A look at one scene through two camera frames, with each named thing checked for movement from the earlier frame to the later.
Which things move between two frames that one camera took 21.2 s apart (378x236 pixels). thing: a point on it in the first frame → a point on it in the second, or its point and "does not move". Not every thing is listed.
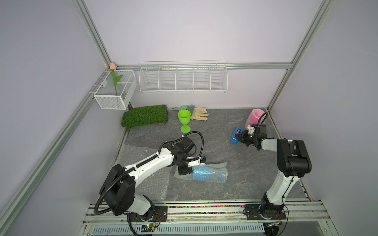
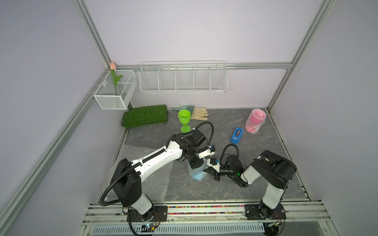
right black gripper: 241,136 → 215,175
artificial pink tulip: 113,67 does not move
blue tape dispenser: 234,139 does not move
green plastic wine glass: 184,116 does not move
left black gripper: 187,170 → 197,163
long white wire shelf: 206,76 does not move
